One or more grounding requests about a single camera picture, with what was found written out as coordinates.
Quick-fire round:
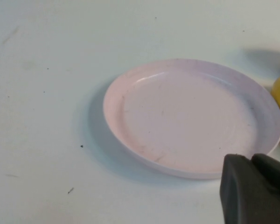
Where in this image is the pink round plate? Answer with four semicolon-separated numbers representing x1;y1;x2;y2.
103;58;280;180

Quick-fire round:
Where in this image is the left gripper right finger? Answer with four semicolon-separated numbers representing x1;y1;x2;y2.
251;153;280;201

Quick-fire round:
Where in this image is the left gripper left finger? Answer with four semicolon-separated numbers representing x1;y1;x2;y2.
219;153;280;224

